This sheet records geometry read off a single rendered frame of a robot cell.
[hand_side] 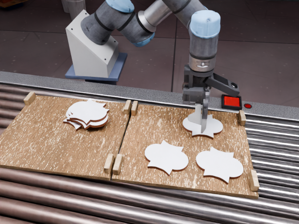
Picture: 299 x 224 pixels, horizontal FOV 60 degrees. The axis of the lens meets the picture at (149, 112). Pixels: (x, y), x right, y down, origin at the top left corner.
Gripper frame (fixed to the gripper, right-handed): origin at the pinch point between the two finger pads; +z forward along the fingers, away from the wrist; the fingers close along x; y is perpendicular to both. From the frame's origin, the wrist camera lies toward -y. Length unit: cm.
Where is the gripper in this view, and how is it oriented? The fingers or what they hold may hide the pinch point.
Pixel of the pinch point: (203, 118)
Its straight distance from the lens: 90.4
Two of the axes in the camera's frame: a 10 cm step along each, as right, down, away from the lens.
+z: 0.6, 7.7, 6.4
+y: -9.9, -0.5, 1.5
